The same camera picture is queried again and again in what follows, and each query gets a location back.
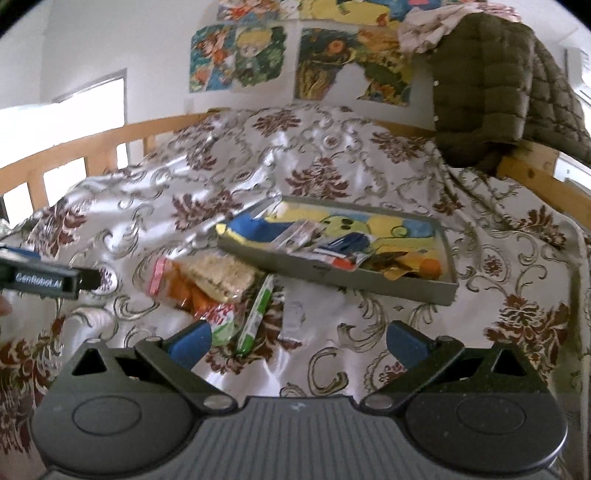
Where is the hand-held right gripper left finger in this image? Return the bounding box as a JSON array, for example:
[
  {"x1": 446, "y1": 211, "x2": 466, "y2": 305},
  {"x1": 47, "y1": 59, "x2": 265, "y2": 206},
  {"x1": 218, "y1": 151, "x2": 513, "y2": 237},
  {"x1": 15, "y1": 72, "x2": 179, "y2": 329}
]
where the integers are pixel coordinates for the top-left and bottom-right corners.
[{"x1": 68, "y1": 320, "x2": 239, "y2": 413}]

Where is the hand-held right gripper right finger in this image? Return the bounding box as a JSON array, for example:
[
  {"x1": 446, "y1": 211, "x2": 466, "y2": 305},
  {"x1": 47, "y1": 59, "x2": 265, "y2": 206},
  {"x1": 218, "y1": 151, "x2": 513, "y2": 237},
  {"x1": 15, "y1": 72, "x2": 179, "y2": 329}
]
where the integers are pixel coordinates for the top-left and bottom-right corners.
[{"x1": 360, "y1": 320, "x2": 539, "y2": 413}]

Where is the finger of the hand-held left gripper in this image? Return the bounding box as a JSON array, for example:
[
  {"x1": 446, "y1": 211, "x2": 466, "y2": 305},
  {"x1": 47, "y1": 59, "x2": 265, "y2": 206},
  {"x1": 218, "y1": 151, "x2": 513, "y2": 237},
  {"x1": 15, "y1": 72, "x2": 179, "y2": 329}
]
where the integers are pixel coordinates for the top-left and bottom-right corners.
[{"x1": 74, "y1": 267, "x2": 103, "y2": 291}]

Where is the gold foil snack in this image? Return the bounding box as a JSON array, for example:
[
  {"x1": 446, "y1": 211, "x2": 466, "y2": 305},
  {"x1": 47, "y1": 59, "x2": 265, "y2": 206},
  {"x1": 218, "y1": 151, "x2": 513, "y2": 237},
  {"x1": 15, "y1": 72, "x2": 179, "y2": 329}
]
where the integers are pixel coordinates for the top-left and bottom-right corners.
[{"x1": 365, "y1": 250, "x2": 419, "y2": 281}]

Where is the grey tray with cartoon print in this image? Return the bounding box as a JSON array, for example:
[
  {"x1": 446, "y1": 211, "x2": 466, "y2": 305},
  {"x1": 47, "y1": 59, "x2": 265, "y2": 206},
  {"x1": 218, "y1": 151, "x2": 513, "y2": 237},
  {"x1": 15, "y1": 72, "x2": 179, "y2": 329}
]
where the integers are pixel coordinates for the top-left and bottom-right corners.
[{"x1": 216, "y1": 195, "x2": 460, "y2": 306}]

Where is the red white green packet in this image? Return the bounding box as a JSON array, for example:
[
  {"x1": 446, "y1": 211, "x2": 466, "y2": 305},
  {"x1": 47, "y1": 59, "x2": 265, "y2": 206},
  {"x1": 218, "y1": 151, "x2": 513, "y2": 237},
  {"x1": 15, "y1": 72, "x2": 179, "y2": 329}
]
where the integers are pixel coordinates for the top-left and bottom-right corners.
[{"x1": 203, "y1": 302, "x2": 251, "y2": 348}]

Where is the orange snack packet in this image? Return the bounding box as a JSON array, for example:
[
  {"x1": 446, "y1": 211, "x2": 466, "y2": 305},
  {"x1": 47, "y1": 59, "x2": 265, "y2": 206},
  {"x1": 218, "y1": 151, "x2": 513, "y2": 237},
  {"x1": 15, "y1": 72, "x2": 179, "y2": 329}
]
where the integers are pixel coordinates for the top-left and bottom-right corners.
[{"x1": 146, "y1": 257, "x2": 219, "y2": 320}]

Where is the green and white stick packet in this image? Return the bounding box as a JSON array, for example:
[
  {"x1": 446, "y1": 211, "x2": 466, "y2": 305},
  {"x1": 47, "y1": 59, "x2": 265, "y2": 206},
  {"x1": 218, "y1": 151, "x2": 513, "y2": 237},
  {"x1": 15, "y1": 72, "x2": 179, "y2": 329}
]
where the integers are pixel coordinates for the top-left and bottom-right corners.
[{"x1": 235, "y1": 273, "x2": 277, "y2": 357}]

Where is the clear cracker packet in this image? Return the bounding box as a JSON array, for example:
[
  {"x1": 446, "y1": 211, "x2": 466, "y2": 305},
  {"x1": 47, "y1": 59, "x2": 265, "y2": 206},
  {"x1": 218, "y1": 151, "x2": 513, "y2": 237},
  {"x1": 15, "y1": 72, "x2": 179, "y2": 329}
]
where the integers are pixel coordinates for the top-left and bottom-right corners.
[{"x1": 182, "y1": 253, "x2": 262, "y2": 305}]

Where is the small orange round snack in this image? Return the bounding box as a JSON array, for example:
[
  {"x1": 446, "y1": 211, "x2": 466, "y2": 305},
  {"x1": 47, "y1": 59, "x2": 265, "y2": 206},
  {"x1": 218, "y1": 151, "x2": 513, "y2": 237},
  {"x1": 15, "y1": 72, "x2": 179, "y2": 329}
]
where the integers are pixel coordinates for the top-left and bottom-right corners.
[{"x1": 417, "y1": 257, "x2": 443, "y2": 280}]

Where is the small clear sachet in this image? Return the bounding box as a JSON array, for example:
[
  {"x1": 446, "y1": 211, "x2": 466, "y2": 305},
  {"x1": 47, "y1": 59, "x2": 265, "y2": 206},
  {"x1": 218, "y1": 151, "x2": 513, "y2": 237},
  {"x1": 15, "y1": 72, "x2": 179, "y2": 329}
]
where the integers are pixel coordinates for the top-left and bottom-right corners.
[{"x1": 276, "y1": 298, "x2": 309, "y2": 343}]

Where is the red and white packet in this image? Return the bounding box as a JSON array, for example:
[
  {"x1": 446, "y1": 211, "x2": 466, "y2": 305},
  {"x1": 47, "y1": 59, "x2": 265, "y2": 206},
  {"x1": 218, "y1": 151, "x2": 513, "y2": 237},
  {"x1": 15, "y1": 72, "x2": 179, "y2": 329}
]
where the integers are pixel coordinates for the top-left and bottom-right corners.
[{"x1": 313, "y1": 250, "x2": 366, "y2": 274}]

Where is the blue snack packet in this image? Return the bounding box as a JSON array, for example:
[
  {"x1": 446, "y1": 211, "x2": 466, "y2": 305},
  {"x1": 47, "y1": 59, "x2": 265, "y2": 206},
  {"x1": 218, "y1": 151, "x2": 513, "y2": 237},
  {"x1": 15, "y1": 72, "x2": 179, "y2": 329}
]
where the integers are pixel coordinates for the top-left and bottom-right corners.
[{"x1": 318, "y1": 232, "x2": 376, "y2": 260}]

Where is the clear striped packet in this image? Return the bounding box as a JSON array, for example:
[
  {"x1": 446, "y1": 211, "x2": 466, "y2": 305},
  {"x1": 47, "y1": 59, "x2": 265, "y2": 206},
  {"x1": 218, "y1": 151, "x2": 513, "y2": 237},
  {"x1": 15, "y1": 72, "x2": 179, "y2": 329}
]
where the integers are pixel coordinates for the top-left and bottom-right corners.
[{"x1": 271, "y1": 220, "x2": 325, "y2": 253}]

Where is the bright window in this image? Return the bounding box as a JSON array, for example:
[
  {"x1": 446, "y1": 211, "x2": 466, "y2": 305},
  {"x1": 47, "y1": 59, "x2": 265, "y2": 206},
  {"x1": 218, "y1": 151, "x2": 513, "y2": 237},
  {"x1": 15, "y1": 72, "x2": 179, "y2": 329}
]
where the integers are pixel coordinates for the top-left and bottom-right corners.
[{"x1": 0, "y1": 69, "x2": 128, "y2": 204}]

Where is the floral printed blanket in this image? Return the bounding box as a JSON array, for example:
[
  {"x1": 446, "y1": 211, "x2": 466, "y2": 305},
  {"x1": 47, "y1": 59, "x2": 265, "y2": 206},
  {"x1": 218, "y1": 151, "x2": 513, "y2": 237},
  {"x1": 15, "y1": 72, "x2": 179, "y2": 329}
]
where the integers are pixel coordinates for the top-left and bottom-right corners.
[{"x1": 0, "y1": 104, "x2": 591, "y2": 480}]

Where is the olive quilted jacket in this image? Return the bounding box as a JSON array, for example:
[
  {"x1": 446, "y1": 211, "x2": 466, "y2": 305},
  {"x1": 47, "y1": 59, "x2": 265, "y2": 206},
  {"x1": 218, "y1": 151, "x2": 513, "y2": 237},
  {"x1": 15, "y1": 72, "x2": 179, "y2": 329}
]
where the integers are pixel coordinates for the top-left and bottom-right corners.
[{"x1": 431, "y1": 11, "x2": 591, "y2": 180}]

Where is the pale floral cloth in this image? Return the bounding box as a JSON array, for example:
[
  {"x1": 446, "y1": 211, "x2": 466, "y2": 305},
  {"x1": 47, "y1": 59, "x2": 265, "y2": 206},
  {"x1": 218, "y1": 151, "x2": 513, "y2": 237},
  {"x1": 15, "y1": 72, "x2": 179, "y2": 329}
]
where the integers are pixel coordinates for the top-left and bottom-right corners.
[{"x1": 397, "y1": 2, "x2": 523, "y2": 54}]

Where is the wooden bed frame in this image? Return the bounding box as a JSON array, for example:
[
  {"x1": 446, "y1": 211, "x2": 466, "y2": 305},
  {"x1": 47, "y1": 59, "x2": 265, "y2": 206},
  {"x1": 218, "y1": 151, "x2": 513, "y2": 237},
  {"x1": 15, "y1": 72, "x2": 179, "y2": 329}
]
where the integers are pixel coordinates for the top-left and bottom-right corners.
[{"x1": 0, "y1": 108, "x2": 591, "y2": 223}]

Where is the cartoon children wall poster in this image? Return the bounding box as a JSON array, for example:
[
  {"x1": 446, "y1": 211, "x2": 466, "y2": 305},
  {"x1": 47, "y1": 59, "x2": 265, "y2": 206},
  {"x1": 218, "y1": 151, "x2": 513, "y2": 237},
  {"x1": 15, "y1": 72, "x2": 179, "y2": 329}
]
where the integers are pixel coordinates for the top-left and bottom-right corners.
[{"x1": 188, "y1": 24, "x2": 288, "y2": 94}]

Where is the torn yellow wall poster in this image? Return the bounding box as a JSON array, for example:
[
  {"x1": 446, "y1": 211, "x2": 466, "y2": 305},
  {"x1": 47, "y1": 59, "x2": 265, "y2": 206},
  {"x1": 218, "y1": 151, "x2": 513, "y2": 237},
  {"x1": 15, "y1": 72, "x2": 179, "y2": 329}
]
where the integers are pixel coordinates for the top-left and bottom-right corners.
[{"x1": 294, "y1": 27, "x2": 413, "y2": 108}]

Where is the red-haired figure wall poster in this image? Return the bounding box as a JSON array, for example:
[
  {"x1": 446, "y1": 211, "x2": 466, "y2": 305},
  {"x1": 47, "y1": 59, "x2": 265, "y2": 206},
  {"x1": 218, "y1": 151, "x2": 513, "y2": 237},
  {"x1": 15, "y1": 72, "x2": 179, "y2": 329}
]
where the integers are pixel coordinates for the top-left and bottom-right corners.
[{"x1": 216, "y1": 0, "x2": 301, "y2": 22}]

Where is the yellow and blue wall poster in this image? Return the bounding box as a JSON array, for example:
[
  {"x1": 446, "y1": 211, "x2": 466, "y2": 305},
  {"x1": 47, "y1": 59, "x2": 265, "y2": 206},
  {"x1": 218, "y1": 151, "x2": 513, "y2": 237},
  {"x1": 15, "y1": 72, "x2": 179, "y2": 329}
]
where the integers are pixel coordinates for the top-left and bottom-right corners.
[{"x1": 299, "y1": 0, "x2": 462, "y2": 21}]

